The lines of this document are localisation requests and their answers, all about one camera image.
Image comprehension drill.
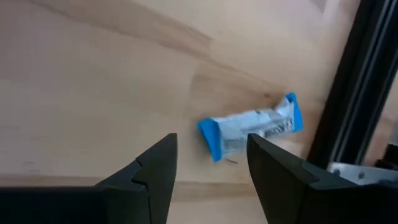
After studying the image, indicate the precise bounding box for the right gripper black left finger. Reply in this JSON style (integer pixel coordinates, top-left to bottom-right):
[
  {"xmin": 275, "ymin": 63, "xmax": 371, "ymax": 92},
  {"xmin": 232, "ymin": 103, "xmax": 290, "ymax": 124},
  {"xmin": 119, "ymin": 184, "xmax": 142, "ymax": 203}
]
[{"xmin": 0, "ymin": 133, "xmax": 178, "ymax": 224}]

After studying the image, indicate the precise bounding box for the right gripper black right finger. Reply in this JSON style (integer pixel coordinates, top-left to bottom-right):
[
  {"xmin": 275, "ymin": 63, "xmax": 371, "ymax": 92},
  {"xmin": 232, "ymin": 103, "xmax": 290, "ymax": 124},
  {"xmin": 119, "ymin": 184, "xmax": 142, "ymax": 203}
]
[{"xmin": 247, "ymin": 133, "xmax": 398, "ymax": 224}]

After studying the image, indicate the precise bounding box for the white blue Hershey's candy bar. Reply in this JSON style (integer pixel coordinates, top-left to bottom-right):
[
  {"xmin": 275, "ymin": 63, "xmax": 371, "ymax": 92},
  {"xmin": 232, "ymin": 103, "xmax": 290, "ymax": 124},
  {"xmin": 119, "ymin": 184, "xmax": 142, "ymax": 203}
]
[{"xmin": 197, "ymin": 91, "xmax": 305, "ymax": 163}]

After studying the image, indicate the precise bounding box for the silver corner bracket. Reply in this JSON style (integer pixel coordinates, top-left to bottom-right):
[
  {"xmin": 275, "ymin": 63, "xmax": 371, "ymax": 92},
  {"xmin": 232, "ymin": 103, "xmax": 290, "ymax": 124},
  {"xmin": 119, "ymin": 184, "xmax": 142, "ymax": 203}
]
[{"xmin": 326, "ymin": 161, "xmax": 398, "ymax": 187}]

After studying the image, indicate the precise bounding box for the black table frame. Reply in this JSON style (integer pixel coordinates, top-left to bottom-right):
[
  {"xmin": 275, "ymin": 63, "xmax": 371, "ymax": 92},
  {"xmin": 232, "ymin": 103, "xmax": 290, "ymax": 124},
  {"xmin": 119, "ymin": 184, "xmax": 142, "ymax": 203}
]
[{"xmin": 306, "ymin": 0, "xmax": 398, "ymax": 170}]

